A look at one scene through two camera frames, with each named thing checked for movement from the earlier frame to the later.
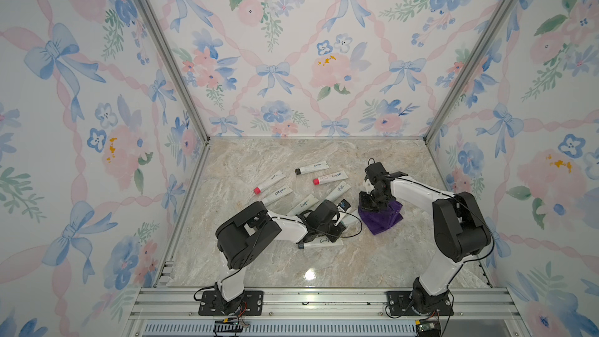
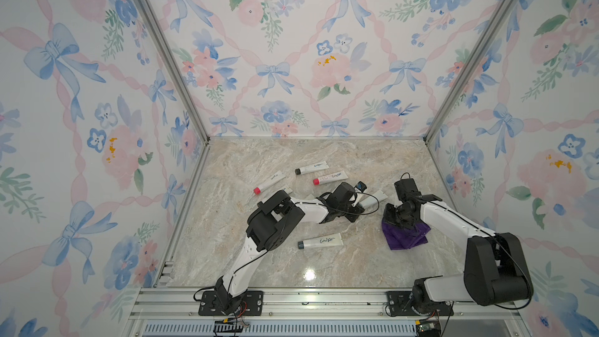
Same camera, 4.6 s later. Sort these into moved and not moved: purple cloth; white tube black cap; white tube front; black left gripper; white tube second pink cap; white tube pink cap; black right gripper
Moved: purple cloth; black left gripper; black right gripper
Not moved: white tube black cap; white tube front; white tube pink cap; white tube second pink cap
